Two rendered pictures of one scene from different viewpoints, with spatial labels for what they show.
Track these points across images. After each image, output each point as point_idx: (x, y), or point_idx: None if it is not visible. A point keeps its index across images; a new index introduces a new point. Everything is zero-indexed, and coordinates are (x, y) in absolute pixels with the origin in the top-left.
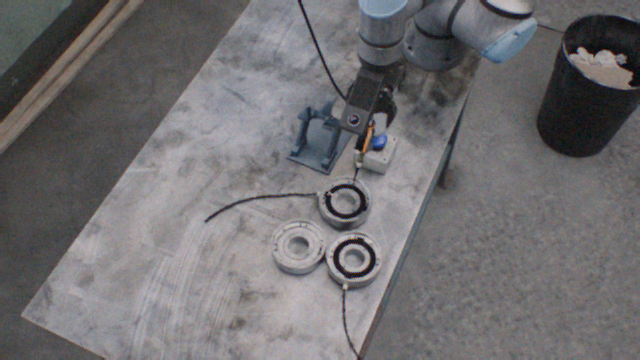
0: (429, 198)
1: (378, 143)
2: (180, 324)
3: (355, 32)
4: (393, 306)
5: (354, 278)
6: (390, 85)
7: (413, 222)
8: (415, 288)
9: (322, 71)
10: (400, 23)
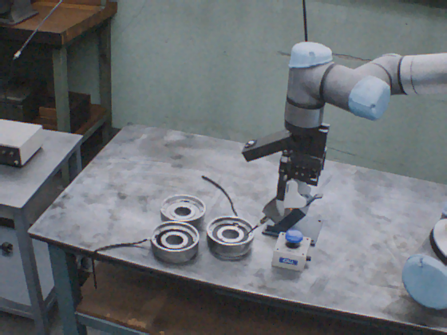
0: None
1: (287, 234)
2: (121, 174)
3: None
4: None
5: (155, 239)
6: (291, 155)
7: (223, 285)
8: None
9: (373, 223)
10: (297, 84)
